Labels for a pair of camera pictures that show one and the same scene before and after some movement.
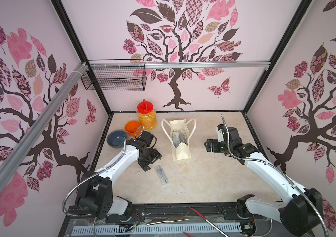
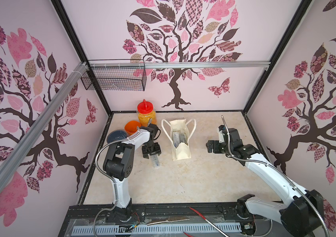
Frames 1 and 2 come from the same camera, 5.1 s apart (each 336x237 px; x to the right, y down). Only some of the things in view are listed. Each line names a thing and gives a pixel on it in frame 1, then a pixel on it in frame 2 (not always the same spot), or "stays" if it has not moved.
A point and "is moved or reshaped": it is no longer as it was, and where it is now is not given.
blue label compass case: [176, 138] stays
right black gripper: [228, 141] stays
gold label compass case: [183, 138] stays
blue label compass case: [162, 176] is moved or reshaped
